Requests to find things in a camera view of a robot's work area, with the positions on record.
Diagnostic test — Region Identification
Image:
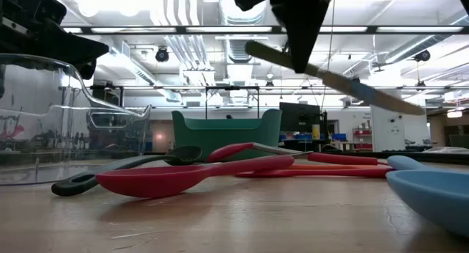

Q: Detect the red silicone utensil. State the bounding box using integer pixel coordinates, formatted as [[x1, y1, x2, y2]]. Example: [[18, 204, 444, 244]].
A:
[[234, 166, 395, 179]]

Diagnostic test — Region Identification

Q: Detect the black overhead crossbar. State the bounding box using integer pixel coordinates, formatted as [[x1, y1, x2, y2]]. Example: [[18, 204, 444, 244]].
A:
[[62, 25, 469, 36]]

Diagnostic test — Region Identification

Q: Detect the black metal stand frame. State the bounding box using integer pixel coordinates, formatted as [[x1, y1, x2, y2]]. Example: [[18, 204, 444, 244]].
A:
[[204, 85, 261, 120]]

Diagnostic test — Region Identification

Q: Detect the black background monitor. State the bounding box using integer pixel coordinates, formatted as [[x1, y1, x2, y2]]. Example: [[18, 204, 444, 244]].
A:
[[278, 101, 322, 133]]

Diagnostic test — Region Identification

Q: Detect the red slotted spoon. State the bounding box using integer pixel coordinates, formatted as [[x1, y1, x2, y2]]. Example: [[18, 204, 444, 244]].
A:
[[95, 154, 296, 199]]

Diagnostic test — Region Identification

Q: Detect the black ceiling camera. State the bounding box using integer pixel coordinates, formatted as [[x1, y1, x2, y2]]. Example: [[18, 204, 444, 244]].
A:
[[415, 48, 432, 63], [155, 47, 171, 64]]

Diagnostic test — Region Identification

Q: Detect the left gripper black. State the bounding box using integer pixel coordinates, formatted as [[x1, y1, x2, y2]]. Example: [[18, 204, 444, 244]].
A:
[[0, 0, 110, 81]]

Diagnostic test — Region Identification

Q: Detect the white cabinet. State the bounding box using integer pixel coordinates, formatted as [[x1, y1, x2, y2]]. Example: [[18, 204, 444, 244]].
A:
[[369, 108, 404, 153]]

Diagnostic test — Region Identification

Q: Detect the wooden blue-handled spatula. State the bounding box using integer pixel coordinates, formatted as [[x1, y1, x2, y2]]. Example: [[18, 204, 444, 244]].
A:
[[244, 39, 426, 117]]

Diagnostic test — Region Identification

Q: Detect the silver ventilation duct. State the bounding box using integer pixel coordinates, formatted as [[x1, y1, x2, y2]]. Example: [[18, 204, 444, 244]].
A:
[[218, 0, 270, 64]]

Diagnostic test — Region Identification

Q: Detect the blue silicone spoon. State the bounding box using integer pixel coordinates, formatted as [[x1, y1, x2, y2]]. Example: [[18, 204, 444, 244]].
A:
[[385, 155, 469, 238]]

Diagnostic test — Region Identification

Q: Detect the red spoon with metal neck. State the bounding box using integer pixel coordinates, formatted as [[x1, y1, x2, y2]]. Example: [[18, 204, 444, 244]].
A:
[[204, 142, 379, 166]]

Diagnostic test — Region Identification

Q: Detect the green plastic bin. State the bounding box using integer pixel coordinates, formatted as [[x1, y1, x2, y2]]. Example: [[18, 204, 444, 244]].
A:
[[171, 109, 284, 163]]

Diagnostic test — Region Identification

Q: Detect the black slotted spoon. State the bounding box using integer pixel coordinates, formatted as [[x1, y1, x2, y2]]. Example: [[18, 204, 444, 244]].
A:
[[51, 145, 204, 197]]

